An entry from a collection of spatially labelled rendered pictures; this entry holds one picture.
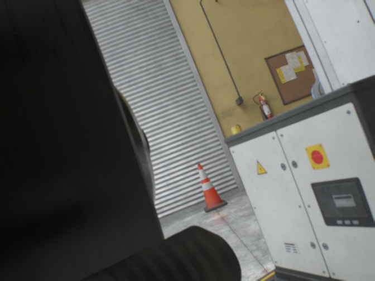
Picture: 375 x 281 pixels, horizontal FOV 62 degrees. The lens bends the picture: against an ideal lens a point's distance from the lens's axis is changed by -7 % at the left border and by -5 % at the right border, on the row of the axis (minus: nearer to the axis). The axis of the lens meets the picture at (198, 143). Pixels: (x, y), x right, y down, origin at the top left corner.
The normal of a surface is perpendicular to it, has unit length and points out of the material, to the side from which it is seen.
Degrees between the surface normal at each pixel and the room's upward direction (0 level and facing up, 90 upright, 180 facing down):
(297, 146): 90
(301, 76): 90
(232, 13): 90
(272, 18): 90
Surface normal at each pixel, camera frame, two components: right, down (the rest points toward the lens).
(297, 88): 0.06, -0.06
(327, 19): -0.85, 0.32
